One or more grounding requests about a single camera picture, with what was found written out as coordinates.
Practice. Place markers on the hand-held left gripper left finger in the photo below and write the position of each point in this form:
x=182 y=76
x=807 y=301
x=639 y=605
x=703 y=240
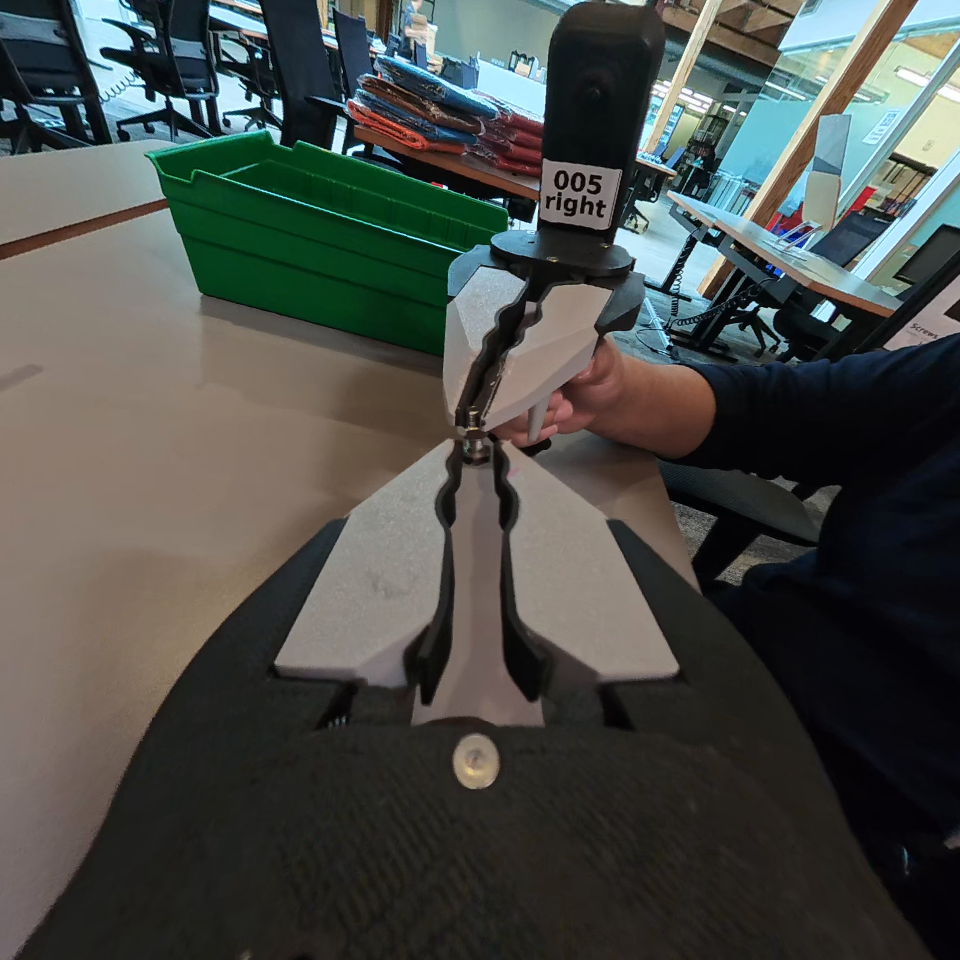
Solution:
x=367 y=592

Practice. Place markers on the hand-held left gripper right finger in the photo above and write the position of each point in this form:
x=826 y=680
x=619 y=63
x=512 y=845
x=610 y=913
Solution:
x=592 y=592

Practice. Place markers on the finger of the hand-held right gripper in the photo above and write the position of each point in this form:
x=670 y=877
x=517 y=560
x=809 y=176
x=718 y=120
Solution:
x=469 y=322
x=562 y=337

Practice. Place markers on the green plastic bin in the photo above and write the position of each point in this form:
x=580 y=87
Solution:
x=300 y=255

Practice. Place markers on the person's right forearm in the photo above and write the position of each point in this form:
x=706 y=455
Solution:
x=750 y=405

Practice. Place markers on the person's right hand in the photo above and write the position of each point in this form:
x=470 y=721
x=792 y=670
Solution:
x=592 y=397

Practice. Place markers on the grey power strip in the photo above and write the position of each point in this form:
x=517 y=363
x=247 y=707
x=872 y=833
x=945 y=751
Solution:
x=656 y=326

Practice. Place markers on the wooden desk with black legs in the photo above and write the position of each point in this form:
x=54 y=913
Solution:
x=656 y=169
x=810 y=262
x=450 y=161

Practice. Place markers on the stack of folded cloths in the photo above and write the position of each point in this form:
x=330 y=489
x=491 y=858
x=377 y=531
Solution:
x=427 y=105

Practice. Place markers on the dark grey office chair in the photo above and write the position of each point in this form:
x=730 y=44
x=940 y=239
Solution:
x=750 y=502

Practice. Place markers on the folded grey cardboard sheet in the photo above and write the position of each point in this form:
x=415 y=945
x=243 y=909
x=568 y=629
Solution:
x=825 y=172

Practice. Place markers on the person's dark clothing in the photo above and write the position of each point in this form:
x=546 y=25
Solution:
x=862 y=637

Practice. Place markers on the black office chair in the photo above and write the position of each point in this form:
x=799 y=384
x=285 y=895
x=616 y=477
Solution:
x=45 y=60
x=840 y=247
x=180 y=52
x=300 y=67

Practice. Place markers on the black framed printed sign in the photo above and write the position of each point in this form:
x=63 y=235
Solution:
x=926 y=315

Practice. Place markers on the black monitor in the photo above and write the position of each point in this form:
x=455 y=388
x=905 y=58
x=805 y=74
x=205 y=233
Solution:
x=930 y=255

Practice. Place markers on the wooden post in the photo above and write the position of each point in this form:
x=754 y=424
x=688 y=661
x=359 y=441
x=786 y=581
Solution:
x=808 y=142
x=686 y=75

